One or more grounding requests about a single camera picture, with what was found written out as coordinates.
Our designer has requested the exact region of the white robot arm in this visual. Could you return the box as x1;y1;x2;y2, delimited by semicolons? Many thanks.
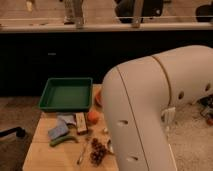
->
101;45;213;171

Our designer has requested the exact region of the orange bowl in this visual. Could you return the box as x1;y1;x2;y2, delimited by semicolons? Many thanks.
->
95;90;102;107

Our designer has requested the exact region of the orange fruit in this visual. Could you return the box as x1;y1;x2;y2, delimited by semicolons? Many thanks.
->
87;110;99;124

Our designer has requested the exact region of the green plastic tray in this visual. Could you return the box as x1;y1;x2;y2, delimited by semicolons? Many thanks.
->
39;77;93;112

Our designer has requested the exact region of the wooden block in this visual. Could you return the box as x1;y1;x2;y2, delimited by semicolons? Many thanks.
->
76;113;88;135

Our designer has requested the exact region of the grey blue cloth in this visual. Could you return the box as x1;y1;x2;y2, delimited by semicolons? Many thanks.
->
57;113;76;125

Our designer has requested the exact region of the blue sponge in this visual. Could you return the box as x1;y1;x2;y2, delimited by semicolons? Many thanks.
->
48;122;69;140

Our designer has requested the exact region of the small metal cup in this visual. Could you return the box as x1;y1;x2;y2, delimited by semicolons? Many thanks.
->
107;140;114;154

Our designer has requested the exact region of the bunch of red grapes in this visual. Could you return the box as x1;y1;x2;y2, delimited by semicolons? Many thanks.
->
90;138;107;166

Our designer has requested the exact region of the green pea pod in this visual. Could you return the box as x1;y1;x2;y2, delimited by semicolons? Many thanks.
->
49;135;78;147

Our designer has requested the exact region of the black chair leg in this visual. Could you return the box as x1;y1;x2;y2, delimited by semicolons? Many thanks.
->
0;127;26;138

